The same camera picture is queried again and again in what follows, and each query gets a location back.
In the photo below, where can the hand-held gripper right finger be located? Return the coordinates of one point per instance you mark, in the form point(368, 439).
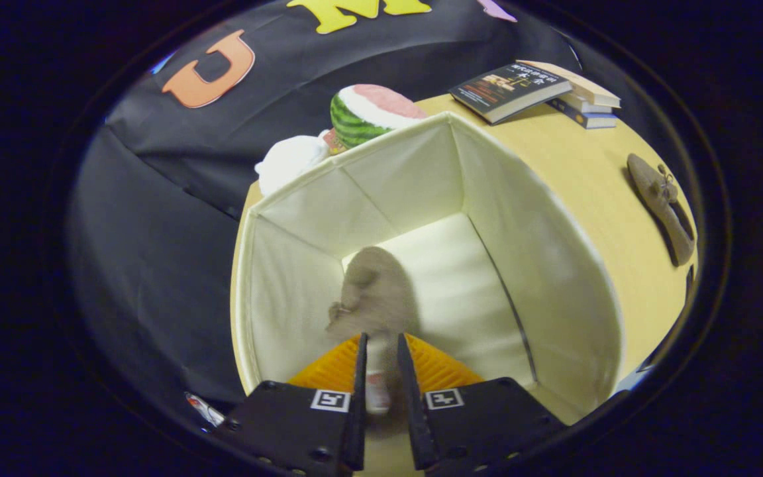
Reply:
point(411, 411)

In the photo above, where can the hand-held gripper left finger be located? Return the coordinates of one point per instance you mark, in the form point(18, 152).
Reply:
point(359, 411)

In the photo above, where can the brown fuzzy shoe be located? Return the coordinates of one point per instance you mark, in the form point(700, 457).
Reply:
point(378, 291)
point(660, 199)

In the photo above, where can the white fabric storage box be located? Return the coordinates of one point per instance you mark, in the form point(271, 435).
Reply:
point(421, 179)

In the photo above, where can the white and red object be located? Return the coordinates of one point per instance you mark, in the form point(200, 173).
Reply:
point(204, 409)

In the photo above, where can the white plush toy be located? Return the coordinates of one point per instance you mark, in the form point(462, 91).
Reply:
point(289, 162)

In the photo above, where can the watermelon slice plush toy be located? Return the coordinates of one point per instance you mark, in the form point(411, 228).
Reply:
point(375, 109)

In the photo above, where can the black cover book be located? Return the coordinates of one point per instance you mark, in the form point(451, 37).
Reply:
point(507, 89)

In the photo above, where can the blue cover book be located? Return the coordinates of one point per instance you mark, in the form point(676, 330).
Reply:
point(593, 121)

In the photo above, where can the pale grey book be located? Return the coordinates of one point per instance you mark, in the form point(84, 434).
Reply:
point(587, 105)

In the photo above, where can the tan cover book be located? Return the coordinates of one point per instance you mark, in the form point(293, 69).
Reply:
point(580, 85)

